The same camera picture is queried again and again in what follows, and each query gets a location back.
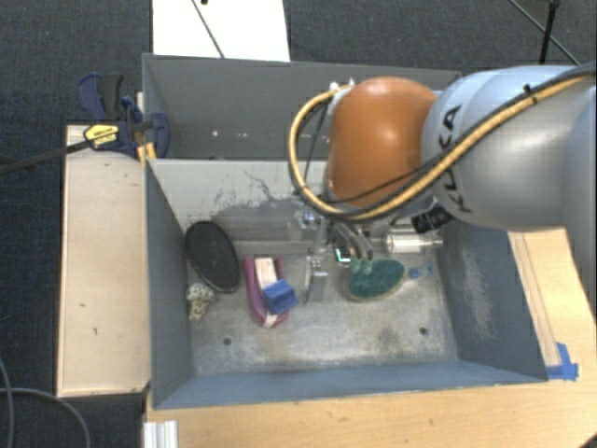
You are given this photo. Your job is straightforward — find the pale wood board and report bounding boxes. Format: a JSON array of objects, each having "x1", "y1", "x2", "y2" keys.
[{"x1": 56, "y1": 125, "x2": 153, "y2": 399}]

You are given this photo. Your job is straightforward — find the grey metal bin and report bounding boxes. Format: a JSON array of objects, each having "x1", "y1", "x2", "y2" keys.
[{"x1": 141, "y1": 52, "x2": 549, "y2": 412}]

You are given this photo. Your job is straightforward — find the spotted toy animal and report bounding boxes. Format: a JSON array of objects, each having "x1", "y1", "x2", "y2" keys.
[{"x1": 186, "y1": 282, "x2": 217, "y2": 322}]

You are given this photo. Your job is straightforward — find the black cylinder on white bracket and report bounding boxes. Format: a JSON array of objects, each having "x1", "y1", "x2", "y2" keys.
[{"x1": 410, "y1": 207, "x2": 456, "y2": 236}]

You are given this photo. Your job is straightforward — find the blue sponge block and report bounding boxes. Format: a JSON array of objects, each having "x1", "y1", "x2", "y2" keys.
[{"x1": 261, "y1": 278, "x2": 299, "y2": 316}]

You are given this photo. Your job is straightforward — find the green round scrub pad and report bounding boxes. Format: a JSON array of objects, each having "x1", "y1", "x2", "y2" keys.
[{"x1": 347, "y1": 258, "x2": 407, "y2": 303}]

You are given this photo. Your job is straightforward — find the black oval dish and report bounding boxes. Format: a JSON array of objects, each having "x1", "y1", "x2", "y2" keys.
[{"x1": 184, "y1": 220, "x2": 243, "y2": 295}]

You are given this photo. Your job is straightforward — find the silver metal cylinder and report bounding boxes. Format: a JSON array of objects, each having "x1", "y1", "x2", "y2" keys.
[{"x1": 385, "y1": 232, "x2": 445, "y2": 254}]

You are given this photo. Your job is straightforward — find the purple curved holder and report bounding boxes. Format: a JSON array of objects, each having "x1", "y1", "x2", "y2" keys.
[{"x1": 242, "y1": 255, "x2": 292, "y2": 330}]

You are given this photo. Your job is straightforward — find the pale wood block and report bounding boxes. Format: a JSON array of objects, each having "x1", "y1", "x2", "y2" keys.
[{"x1": 254, "y1": 258, "x2": 280, "y2": 289}]

